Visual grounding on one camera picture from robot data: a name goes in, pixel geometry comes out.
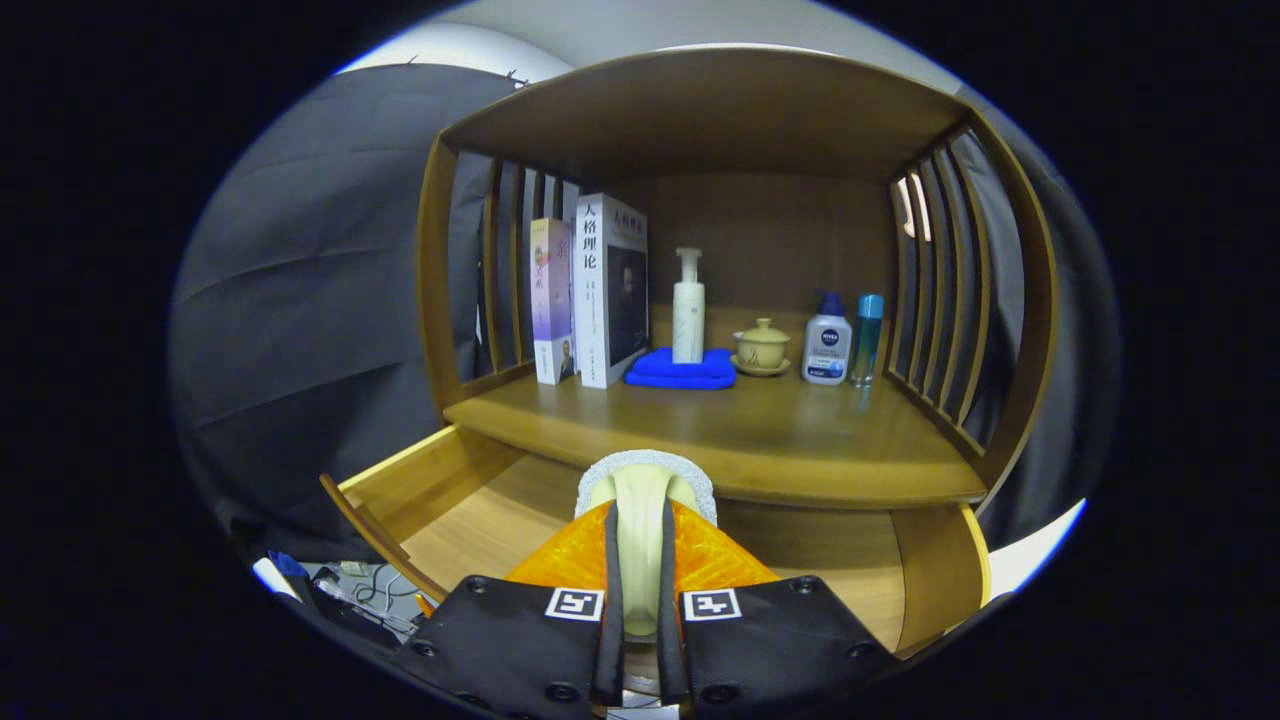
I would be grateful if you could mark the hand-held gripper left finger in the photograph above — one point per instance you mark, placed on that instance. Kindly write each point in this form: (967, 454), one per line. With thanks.
(611, 620)

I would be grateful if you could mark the black backdrop cloth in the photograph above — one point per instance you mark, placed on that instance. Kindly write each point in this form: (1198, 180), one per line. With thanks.
(300, 300)

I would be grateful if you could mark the white book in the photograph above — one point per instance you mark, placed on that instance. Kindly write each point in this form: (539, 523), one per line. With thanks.
(592, 300)

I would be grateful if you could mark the teal bottle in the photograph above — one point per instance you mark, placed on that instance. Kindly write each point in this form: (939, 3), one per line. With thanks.
(867, 340)

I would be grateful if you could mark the white pump bottle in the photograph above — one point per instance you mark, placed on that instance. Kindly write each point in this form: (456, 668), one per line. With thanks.
(688, 320)

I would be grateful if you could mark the white bottle with blue cap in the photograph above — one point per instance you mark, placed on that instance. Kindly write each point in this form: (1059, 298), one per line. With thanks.
(827, 350)

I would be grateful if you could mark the wooden cabinet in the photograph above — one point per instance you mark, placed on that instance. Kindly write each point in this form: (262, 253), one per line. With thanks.
(720, 110)

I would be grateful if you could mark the blue folded cloth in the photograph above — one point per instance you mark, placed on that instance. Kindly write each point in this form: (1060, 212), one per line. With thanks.
(680, 374)

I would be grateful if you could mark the beige lidded teacup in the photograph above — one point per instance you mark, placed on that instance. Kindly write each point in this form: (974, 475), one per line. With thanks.
(762, 350)

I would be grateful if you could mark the wooden countertop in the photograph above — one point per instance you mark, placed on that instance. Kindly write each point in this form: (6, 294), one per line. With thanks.
(760, 440)

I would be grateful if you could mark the purple book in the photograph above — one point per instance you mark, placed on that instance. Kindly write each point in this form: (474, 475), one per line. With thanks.
(550, 300)

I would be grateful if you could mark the white sheet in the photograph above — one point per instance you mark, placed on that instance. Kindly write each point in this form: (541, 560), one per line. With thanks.
(1030, 555)

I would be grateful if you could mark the wooden drawer with black knob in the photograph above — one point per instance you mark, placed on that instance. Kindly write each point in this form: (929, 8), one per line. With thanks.
(480, 520)

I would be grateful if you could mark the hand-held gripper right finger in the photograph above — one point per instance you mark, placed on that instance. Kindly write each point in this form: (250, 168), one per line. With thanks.
(669, 620)

